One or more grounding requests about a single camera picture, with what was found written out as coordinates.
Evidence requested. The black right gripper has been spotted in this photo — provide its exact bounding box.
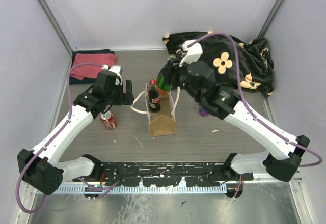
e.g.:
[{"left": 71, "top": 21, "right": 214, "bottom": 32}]
[{"left": 162, "top": 54, "right": 202, "bottom": 103}]

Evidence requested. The green glass bottle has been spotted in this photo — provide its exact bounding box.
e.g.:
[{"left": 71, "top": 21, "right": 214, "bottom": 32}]
[{"left": 156, "top": 61, "right": 176, "bottom": 94}]

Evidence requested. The dark cola bottle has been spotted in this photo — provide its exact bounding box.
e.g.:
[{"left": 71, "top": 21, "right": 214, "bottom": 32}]
[{"left": 148, "top": 79, "right": 160, "bottom": 113}]

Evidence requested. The brown canvas bag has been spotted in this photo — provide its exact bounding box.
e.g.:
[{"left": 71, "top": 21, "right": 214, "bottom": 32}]
[{"left": 130, "top": 84, "right": 180, "bottom": 137}]

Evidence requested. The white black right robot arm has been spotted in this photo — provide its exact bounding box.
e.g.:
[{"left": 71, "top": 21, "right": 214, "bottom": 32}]
[{"left": 157, "top": 59, "right": 310, "bottom": 182}]

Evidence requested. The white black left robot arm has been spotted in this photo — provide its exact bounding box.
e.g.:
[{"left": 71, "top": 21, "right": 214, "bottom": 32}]
[{"left": 17, "top": 65, "right": 133, "bottom": 195}]

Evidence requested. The red soda can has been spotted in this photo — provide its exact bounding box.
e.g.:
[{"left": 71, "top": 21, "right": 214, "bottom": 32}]
[{"left": 100, "top": 110, "right": 117, "bottom": 130}]

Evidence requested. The purple soda can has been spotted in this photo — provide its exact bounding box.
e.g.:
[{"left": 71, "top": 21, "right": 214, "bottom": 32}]
[{"left": 198, "top": 105, "right": 209, "bottom": 117}]

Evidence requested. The red folded cloth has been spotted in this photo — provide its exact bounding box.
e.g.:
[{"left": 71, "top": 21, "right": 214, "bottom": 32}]
[{"left": 70, "top": 53, "right": 117, "bottom": 81}]

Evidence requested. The dark navy folded cloth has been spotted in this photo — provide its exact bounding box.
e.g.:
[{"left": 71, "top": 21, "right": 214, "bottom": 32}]
[{"left": 69, "top": 49, "right": 115, "bottom": 84}]

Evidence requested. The black floral blanket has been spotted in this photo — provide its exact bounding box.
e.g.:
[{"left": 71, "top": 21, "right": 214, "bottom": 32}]
[{"left": 162, "top": 32, "right": 274, "bottom": 96}]

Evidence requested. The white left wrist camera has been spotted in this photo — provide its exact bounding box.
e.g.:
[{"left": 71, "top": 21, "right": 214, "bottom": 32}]
[{"left": 101, "top": 65, "right": 122, "bottom": 79}]

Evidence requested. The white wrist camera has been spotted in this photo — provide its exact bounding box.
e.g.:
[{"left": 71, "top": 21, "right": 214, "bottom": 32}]
[
  {"left": 101, "top": 65, "right": 122, "bottom": 79},
  {"left": 179, "top": 40, "right": 203, "bottom": 67}
]

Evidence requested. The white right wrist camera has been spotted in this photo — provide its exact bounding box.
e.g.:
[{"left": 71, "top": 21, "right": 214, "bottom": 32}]
[{"left": 179, "top": 40, "right": 203, "bottom": 67}]

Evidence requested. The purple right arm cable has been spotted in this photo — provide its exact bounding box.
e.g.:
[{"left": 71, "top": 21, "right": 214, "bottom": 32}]
[{"left": 187, "top": 32, "right": 323, "bottom": 168}]

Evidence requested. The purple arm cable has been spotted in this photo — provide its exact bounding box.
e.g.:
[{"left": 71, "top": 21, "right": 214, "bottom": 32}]
[
  {"left": 187, "top": 32, "right": 323, "bottom": 168},
  {"left": 15, "top": 62, "right": 120, "bottom": 214}
]

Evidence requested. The white slotted cable duct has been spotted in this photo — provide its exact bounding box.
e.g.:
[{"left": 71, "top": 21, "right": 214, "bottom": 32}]
[{"left": 55, "top": 184, "right": 227, "bottom": 194}]

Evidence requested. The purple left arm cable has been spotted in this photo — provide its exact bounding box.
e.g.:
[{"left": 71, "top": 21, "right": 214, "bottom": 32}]
[{"left": 15, "top": 62, "right": 120, "bottom": 214}]

